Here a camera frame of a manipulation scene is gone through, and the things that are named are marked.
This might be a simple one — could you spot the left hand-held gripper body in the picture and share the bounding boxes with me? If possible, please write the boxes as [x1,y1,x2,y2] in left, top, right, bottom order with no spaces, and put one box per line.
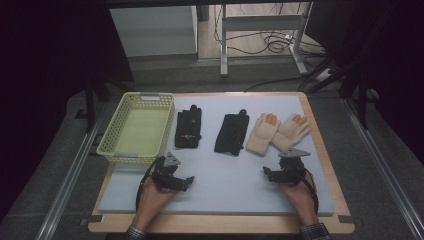
[151,151,186,193]

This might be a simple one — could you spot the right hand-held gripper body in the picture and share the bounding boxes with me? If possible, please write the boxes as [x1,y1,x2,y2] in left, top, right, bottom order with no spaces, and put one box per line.
[278,148,311,187]

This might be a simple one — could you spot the pale yellow plastic basket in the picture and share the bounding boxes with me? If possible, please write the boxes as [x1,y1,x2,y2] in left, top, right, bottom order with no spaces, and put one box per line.
[96,92,176,165]

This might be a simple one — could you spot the black glove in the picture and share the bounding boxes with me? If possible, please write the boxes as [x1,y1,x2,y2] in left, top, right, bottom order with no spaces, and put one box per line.
[213,108,250,157]
[174,104,203,149]

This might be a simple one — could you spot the person's left hand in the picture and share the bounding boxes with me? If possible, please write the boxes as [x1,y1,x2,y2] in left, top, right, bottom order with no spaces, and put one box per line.
[132,176,177,231]

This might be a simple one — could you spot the person's right hand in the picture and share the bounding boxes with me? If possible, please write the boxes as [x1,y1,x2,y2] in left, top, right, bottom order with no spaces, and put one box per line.
[279,170,320,228]

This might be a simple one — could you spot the white foam mat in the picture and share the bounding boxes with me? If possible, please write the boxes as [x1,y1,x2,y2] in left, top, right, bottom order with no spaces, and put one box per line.
[98,94,336,216]

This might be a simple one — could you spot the cream knitted glove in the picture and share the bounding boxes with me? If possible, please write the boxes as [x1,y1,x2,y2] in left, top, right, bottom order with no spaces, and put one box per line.
[271,113,313,154]
[245,112,281,157]

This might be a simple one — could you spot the black tripod stand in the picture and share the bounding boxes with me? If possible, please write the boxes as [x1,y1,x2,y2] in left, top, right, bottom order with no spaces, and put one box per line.
[299,56,379,130]

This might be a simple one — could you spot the white power strip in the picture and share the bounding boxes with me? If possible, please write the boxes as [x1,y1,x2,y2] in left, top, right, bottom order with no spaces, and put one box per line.
[316,67,334,83]

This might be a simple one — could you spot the black stand legs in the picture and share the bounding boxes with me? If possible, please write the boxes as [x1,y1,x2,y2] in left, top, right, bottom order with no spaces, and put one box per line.
[74,78,113,134]

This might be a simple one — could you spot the white cabinet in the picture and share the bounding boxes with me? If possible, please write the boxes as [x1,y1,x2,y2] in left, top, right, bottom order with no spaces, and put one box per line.
[109,5,198,58]

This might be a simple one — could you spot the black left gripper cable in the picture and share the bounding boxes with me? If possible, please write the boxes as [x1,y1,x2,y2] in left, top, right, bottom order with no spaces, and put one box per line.
[134,156,165,212]

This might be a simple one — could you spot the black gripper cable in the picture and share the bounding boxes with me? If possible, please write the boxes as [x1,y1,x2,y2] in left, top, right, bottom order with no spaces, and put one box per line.
[299,168,320,214]
[134,156,165,212]

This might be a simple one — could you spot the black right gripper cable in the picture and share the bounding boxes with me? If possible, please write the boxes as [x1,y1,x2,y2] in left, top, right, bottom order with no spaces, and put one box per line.
[299,168,320,214]

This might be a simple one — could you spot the black table corner bracket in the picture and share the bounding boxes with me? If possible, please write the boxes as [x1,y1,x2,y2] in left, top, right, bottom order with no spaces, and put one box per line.
[337,214,356,225]
[80,214,105,226]

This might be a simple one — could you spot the long black floor cable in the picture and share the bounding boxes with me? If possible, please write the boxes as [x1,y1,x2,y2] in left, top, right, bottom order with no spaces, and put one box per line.
[244,75,305,93]

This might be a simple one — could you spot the aluminium rail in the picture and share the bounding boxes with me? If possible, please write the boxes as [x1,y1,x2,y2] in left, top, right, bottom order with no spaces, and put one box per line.
[35,119,103,240]
[342,99,424,240]

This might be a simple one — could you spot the bundle of black floor cables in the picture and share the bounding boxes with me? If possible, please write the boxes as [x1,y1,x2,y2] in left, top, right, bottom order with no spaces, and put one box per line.
[213,4,326,57]

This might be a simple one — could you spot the white metal stand frame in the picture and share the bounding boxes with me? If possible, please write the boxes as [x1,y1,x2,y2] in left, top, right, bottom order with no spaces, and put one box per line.
[219,3,313,78]

